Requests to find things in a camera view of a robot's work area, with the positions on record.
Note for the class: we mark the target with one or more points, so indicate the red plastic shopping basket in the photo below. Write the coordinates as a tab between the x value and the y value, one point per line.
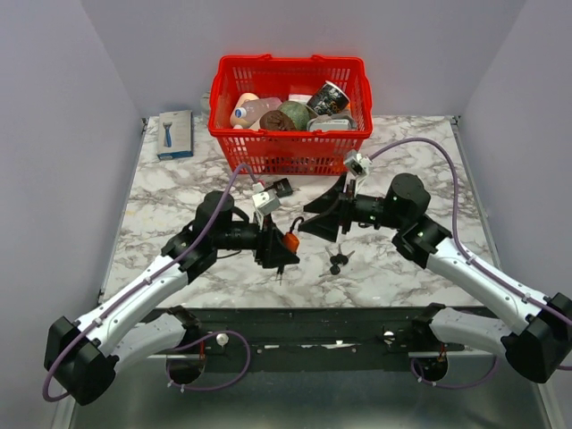
295	79

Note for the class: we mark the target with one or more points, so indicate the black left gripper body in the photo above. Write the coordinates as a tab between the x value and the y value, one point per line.
263	251

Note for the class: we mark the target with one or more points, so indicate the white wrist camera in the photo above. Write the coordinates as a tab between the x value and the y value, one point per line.
357	164
264	201

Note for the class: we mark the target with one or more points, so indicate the green round melon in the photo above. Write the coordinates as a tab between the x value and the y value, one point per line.
297	112

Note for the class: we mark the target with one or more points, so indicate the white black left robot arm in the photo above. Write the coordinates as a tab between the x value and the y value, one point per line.
84	356

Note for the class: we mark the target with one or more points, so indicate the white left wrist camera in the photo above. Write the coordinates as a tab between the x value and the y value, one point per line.
264	201

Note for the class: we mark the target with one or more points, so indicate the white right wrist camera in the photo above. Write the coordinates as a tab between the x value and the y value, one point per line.
357	164

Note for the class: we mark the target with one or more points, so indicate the black patterned paper cup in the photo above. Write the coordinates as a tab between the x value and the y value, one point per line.
328	100

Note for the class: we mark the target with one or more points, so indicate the small black box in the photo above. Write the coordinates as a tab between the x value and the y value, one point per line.
282	188

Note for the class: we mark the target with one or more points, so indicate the orange black Opel padlock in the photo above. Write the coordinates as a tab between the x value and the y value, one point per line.
291	237

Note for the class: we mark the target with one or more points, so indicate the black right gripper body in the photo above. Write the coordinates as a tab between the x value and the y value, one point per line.
348	206

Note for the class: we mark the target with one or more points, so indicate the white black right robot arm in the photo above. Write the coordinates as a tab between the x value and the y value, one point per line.
531	330

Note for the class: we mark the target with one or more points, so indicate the grey plastic tray container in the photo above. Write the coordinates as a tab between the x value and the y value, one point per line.
336	122

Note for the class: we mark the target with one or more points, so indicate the black-headed key bunch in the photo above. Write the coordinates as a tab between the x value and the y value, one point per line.
280	273
337	261

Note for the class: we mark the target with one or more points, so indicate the blue razor package box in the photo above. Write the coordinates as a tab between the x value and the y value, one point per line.
175	135

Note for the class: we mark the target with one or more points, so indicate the peach round object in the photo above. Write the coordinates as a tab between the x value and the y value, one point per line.
234	119

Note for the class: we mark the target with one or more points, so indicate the pink plastic bottle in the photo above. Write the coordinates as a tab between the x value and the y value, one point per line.
253	110

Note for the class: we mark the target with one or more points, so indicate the brown crumpled cloth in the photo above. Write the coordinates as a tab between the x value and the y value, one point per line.
276	120

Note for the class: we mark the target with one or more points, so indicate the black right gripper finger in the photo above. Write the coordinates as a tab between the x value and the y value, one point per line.
324	226
326	200

